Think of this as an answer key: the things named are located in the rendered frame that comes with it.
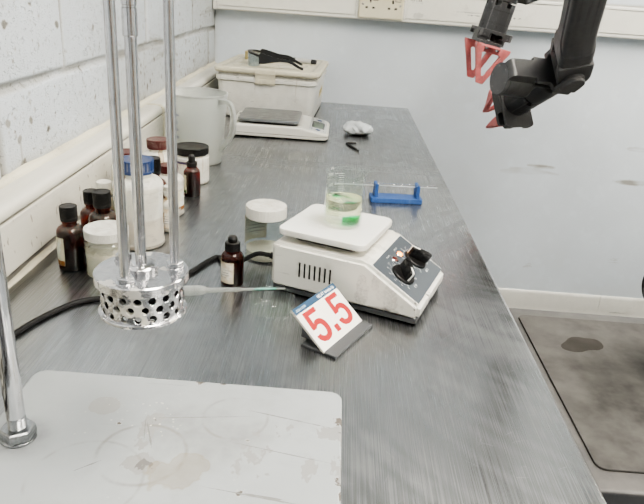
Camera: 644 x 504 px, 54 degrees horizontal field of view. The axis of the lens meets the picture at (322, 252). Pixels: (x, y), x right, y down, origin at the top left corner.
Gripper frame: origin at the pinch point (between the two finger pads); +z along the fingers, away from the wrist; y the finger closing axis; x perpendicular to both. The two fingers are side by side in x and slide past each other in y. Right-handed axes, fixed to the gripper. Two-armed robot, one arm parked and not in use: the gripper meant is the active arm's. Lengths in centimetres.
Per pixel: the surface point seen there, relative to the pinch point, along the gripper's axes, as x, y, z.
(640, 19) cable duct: 92, -44, 34
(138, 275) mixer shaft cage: -80, 33, -60
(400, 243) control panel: -43, 29, -32
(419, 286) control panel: -44, 35, -37
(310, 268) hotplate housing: -56, 31, -32
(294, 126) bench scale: -28, -15, 43
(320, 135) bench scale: -22.2, -10.7, 39.4
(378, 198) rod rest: -29.3, 15.7, -1.0
